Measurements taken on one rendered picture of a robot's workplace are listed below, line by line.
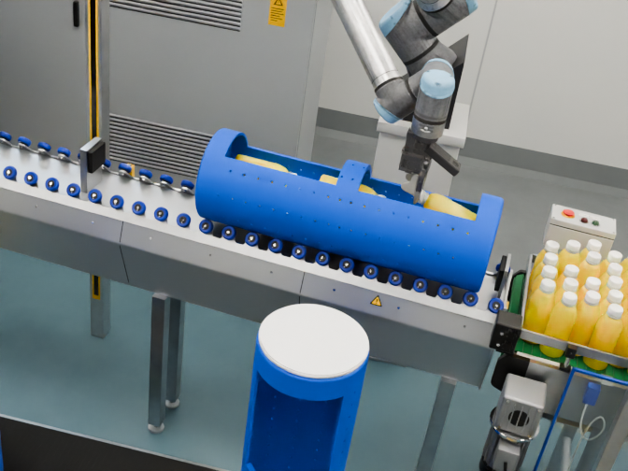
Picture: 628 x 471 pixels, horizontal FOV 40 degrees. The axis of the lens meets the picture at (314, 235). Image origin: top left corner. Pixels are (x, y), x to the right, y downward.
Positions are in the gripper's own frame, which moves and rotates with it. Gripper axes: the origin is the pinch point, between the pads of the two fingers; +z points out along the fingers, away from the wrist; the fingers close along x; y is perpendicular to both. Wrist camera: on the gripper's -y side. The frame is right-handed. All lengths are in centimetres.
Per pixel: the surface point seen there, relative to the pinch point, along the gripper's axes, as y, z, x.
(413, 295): -5.8, 26.9, 10.3
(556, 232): -42, 14, -25
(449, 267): -13.7, 12.3, 13.0
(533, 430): -47, 42, 35
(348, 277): 14.3, 27.0, 10.2
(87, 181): 104, 23, 4
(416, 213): -1.0, 0.4, 9.0
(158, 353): 75, 81, 9
